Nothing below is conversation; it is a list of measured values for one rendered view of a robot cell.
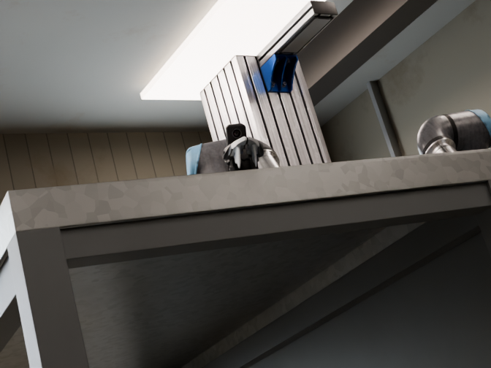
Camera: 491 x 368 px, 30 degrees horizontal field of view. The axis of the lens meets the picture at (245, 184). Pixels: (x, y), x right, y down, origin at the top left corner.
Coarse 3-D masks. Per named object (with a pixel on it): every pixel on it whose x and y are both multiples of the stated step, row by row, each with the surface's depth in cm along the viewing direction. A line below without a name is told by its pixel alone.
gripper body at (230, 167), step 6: (240, 156) 205; (246, 156) 205; (228, 162) 206; (234, 162) 205; (240, 162) 205; (246, 162) 205; (252, 162) 205; (228, 168) 208; (234, 168) 203; (240, 168) 204; (246, 168) 204; (252, 168) 204; (258, 168) 208
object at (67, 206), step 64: (64, 192) 85; (128, 192) 88; (192, 192) 91; (256, 192) 94; (320, 192) 97; (384, 192) 115; (0, 256) 87; (192, 256) 119; (256, 256) 128; (320, 256) 139; (128, 320) 144; (192, 320) 157; (256, 320) 169
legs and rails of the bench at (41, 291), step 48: (432, 192) 104; (480, 192) 108; (48, 240) 82; (96, 240) 85; (144, 240) 87; (192, 240) 89; (240, 240) 93; (0, 288) 91; (48, 288) 81; (0, 336) 99; (48, 336) 79
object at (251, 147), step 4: (248, 140) 196; (252, 140) 197; (256, 140) 200; (248, 144) 198; (252, 144) 198; (256, 144) 199; (248, 148) 201; (252, 148) 200; (256, 148) 201; (248, 152) 203; (252, 152) 201; (256, 152) 203; (252, 156) 203; (256, 160) 198; (256, 164) 199
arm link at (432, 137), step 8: (432, 120) 260; (440, 120) 259; (448, 120) 259; (424, 128) 259; (432, 128) 257; (440, 128) 257; (448, 128) 258; (424, 136) 257; (432, 136) 255; (440, 136) 254; (448, 136) 256; (424, 144) 256; (432, 144) 253; (440, 144) 253; (448, 144) 254; (424, 152) 255; (432, 152) 254; (440, 152) 252
